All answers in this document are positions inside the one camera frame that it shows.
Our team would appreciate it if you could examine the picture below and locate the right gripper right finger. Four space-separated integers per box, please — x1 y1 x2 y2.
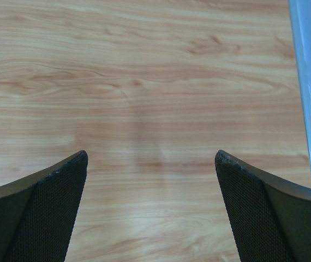
215 150 311 261

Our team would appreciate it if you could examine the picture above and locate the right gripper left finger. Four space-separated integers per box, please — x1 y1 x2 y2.
0 151 88 261

